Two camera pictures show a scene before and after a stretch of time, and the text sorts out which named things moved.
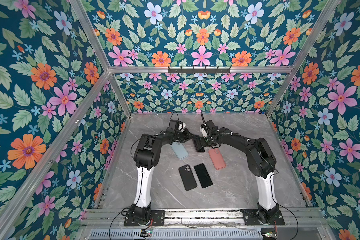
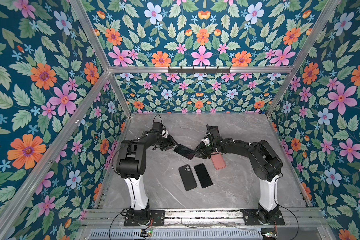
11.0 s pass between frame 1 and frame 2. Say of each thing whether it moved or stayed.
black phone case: stayed
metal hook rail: stayed
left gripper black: moved
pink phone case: stayed
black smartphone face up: stayed
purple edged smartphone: moved
